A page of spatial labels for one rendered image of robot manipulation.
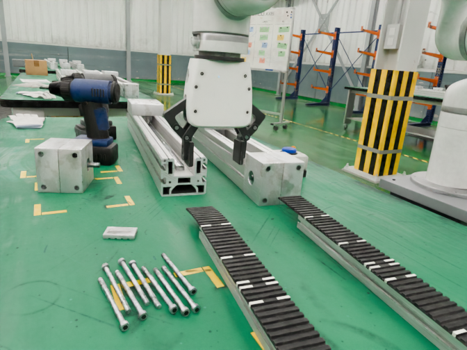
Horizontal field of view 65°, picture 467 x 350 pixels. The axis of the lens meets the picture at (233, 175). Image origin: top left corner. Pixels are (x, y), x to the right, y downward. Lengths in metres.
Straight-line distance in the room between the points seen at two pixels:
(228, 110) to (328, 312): 0.31
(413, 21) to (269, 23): 3.09
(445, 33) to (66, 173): 0.89
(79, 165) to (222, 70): 0.40
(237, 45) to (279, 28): 5.93
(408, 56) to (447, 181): 3.09
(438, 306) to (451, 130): 0.57
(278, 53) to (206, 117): 5.90
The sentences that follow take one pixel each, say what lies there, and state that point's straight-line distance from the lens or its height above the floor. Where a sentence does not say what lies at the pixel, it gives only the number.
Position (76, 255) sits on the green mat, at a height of 0.78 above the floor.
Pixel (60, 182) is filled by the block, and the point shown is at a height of 0.80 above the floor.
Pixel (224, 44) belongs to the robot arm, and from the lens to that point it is 0.53.
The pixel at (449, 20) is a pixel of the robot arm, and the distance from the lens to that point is 1.00.
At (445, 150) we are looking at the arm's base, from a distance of 1.01.
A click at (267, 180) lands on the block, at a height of 0.84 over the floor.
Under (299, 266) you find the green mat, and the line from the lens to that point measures 0.58.
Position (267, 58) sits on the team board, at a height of 1.16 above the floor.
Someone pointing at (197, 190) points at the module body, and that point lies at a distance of 0.82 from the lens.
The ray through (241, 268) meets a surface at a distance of 0.49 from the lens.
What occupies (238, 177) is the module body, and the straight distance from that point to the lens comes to 0.88.
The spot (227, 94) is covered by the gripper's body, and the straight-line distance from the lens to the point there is 0.55.
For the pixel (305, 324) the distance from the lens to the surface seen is 0.42.
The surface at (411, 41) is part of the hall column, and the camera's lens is 4.06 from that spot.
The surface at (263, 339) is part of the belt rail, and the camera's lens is 0.43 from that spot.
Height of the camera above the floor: 1.07
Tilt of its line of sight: 17 degrees down
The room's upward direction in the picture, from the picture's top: 4 degrees clockwise
